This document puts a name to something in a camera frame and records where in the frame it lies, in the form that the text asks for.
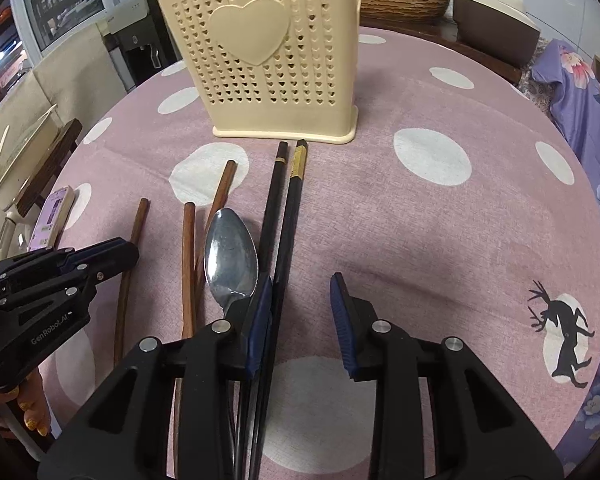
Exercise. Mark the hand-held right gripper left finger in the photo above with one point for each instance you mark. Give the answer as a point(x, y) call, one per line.
point(257, 330)

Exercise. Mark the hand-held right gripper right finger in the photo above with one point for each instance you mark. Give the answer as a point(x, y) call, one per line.
point(342, 325)

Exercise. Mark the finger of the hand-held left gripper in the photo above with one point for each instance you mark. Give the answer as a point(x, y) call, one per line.
point(45, 260)
point(110, 265)

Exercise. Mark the all metal spoon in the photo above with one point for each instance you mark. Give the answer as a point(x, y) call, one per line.
point(230, 255)

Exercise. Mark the black chopstick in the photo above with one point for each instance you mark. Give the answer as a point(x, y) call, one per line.
point(272, 210)
point(292, 210)

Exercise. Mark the beige perforated utensil holder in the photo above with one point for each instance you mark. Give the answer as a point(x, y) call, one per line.
point(255, 90)

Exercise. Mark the person's left hand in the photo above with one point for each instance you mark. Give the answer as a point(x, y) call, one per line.
point(30, 410)

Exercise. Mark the white electric cooker base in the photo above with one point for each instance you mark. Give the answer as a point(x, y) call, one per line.
point(10, 232)

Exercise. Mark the dark wooden chair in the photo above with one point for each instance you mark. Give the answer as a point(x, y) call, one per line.
point(55, 160)

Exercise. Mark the pink polka dot tablecloth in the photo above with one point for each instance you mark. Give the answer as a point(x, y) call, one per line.
point(405, 235)

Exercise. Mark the cream pot with lid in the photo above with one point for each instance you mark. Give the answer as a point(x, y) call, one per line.
point(25, 145)

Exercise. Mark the black water dispenser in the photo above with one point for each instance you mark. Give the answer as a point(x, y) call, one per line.
point(135, 40)

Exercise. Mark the sliding glass window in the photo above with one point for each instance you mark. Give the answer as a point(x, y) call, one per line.
point(60, 5)

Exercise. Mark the purple floral cloth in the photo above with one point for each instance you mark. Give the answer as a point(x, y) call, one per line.
point(590, 125)

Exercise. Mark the brown and white box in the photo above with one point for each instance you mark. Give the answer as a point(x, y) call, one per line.
point(490, 25)

